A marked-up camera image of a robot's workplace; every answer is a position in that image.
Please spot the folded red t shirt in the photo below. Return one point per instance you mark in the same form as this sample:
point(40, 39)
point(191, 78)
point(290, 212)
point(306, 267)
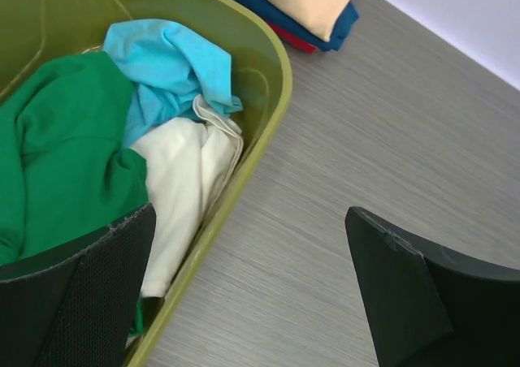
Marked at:
point(294, 41)

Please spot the olive green plastic bin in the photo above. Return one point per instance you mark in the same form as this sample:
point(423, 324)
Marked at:
point(34, 32)

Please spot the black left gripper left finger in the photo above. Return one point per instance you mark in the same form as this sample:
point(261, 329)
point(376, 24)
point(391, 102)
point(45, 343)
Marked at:
point(74, 305)

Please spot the white t shirt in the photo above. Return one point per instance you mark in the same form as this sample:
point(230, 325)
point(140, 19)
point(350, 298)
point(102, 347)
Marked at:
point(188, 165)

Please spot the light blue t shirt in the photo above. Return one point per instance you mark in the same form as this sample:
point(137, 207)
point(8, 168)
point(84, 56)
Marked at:
point(169, 65)

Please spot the folded dark blue t shirt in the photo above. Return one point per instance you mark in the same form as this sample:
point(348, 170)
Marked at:
point(270, 13)

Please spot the green t shirt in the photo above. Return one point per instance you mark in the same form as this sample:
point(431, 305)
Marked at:
point(64, 169)

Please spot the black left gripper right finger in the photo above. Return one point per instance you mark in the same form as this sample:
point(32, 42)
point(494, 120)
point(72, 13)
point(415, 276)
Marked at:
point(429, 305)

